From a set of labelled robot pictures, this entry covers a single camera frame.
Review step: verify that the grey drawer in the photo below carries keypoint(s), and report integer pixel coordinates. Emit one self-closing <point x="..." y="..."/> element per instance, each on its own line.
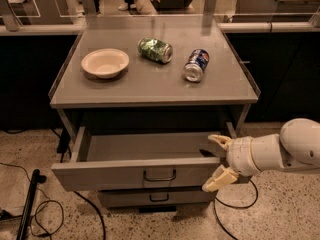
<point x="102" y="161"/>
<point x="154" y="197"/>

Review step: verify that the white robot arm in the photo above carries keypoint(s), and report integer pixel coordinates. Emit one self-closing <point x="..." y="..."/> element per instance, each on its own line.
<point x="296" y="148"/>

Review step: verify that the black laptop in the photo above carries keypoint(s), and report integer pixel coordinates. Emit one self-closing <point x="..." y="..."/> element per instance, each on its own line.
<point x="170" y="4"/>

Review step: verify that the grey bottom drawer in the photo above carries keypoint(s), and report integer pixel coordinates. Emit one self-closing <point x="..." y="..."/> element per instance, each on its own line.
<point x="154" y="197"/>

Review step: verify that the blue pepsi can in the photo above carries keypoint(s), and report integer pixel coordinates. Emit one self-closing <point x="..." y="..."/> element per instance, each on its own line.
<point x="196" y="65"/>

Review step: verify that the green soda can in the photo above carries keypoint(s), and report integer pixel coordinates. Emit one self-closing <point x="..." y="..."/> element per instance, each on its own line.
<point x="155" y="50"/>

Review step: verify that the grey top drawer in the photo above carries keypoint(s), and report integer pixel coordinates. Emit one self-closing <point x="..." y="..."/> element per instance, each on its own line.
<point x="102" y="161"/>

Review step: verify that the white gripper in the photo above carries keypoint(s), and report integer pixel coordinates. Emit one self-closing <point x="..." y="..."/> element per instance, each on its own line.
<point x="239" y="156"/>

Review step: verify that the black pole on floor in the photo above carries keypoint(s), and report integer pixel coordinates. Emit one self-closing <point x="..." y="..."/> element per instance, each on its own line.
<point x="35" y="180"/>

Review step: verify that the grey drawer cabinet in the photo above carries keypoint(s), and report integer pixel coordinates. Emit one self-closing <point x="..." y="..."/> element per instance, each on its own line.
<point x="148" y="96"/>

